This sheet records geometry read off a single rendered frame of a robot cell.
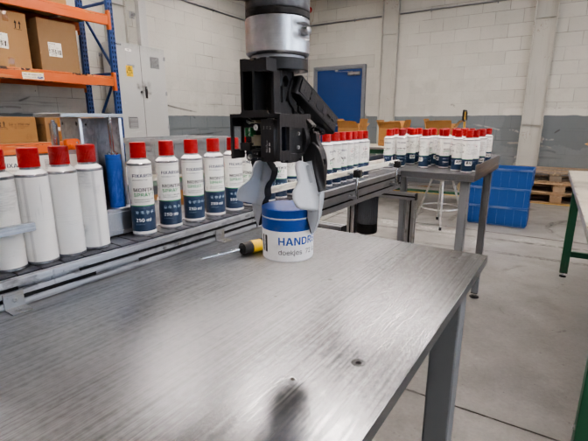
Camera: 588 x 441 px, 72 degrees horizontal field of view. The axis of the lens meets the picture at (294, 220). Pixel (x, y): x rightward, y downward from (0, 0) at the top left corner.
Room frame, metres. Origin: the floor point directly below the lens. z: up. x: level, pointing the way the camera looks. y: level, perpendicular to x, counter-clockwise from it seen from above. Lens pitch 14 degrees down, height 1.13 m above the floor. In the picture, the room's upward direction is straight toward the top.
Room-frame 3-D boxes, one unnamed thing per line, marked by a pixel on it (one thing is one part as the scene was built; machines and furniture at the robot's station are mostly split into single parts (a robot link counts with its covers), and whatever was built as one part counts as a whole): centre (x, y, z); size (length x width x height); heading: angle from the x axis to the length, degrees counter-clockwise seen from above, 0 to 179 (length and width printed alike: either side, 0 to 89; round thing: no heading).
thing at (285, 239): (0.54, 0.01, 0.99); 0.07 x 0.07 x 0.07
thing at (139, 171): (0.89, 0.34, 0.98); 0.05 x 0.05 x 0.20
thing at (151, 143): (2.84, 0.79, 0.91); 0.60 x 0.40 x 0.22; 152
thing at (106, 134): (0.89, 0.45, 1.01); 0.14 x 0.13 x 0.26; 146
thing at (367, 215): (2.16, -0.38, 0.71); 0.15 x 0.12 x 0.34; 56
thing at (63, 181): (0.75, 0.43, 0.98); 0.05 x 0.05 x 0.20
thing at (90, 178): (0.80, 0.40, 0.98); 0.05 x 0.05 x 0.20
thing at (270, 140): (0.51, 0.02, 1.14); 0.09 x 0.08 x 0.12; 149
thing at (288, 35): (0.52, 0.02, 1.22); 0.08 x 0.08 x 0.05
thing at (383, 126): (5.83, -1.39, 0.96); 0.43 x 0.42 x 0.37; 56
